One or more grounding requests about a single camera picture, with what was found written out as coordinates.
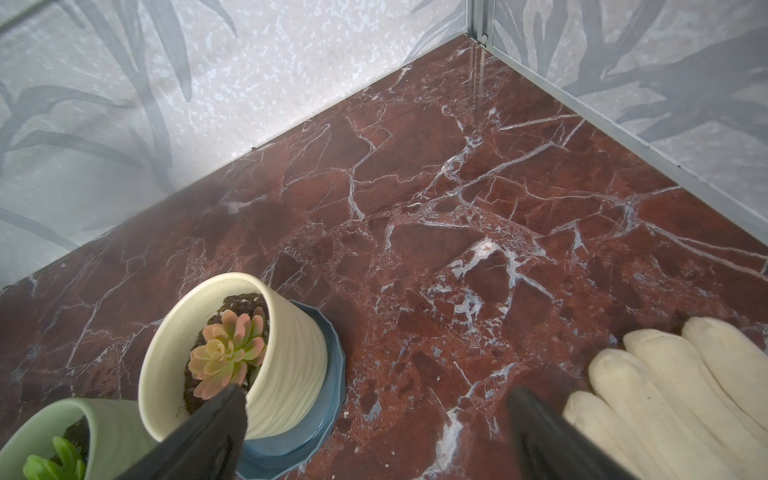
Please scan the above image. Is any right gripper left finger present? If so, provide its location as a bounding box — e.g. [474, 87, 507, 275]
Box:
[120, 385, 247, 480]

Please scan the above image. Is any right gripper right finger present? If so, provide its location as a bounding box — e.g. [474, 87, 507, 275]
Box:
[506, 386, 633, 480]

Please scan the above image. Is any cream pot pink succulent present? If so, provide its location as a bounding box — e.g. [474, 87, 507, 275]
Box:
[138, 273, 329, 441]

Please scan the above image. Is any green pot green succulent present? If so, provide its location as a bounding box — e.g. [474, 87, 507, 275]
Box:
[1, 398, 157, 479]

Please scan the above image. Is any blue saucer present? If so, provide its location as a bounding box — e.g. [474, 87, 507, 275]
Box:
[236, 302, 346, 479]

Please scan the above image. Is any beige gardening glove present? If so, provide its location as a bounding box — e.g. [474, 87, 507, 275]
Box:
[563, 317, 767, 479]

